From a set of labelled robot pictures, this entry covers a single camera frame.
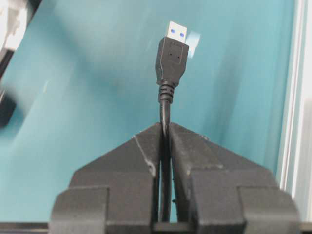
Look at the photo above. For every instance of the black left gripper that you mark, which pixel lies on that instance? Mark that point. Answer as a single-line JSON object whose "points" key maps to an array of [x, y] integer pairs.
{"points": [[15, 16]]}

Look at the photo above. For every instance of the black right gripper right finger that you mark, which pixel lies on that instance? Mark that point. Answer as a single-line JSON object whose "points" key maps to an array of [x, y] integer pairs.
{"points": [[220, 192]]}

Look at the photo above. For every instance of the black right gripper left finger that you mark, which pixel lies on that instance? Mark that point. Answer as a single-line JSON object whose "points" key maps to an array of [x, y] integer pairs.
{"points": [[115, 194]]}

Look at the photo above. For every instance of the aluminium extrusion frame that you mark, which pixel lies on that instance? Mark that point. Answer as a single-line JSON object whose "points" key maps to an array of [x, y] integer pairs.
{"points": [[291, 140]]}

